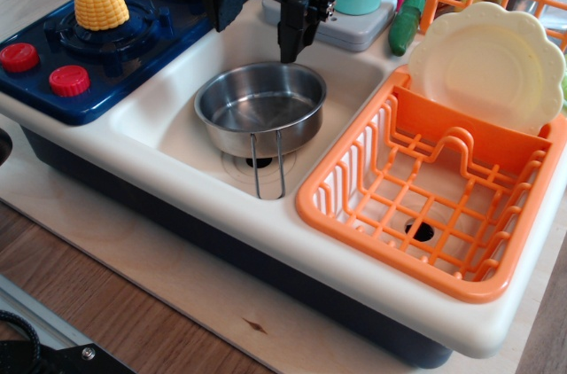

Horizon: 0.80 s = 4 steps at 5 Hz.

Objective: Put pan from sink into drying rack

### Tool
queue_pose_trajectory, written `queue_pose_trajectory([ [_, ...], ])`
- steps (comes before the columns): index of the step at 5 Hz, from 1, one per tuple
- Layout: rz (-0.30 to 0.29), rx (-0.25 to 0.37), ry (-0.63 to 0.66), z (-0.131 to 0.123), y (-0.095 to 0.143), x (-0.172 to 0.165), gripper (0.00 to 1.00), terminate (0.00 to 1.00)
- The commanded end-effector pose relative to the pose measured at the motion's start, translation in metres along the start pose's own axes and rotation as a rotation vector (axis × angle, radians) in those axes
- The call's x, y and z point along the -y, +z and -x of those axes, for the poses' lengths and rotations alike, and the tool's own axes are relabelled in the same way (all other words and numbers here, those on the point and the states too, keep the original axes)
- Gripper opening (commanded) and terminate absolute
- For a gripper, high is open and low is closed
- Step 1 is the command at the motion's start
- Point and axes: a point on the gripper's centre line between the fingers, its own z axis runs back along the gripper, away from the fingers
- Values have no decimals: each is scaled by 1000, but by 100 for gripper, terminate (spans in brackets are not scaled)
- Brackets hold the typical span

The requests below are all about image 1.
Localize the red stove knob front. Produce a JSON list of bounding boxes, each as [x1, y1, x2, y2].
[[49, 65, 90, 97]]

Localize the green toy cucumber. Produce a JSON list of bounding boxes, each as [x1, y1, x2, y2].
[[388, 0, 426, 57]]

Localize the grey toy faucet base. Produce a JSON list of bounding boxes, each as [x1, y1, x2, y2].
[[260, 0, 399, 53]]

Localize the red stove knob rear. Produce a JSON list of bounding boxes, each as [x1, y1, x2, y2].
[[0, 43, 40, 73]]

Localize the black braided cable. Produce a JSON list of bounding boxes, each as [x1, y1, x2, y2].
[[0, 309, 43, 374]]

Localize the black bracket with screw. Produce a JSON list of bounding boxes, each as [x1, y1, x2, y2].
[[25, 344, 136, 374]]

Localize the orange plastic drying rack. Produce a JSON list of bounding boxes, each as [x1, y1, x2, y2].
[[296, 67, 566, 303]]

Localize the yellow toy corn cob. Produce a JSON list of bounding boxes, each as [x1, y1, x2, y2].
[[74, 0, 130, 31]]

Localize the cream scalloped toy plate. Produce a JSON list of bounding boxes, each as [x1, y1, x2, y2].
[[408, 2, 566, 135]]

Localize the navy blue toy stove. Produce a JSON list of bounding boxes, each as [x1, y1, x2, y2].
[[1, 0, 237, 126]]

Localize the red stove knob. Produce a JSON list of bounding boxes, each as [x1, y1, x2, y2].
[[0, 43, 40, 73], [49, 65, 90, 97]]

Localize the stainless steel pan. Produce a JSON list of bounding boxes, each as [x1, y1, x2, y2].
[[194, 62, 327, 198]]

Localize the cream toy sink unit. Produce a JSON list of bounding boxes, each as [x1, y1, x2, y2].
[[1, 0, 566, 357]]

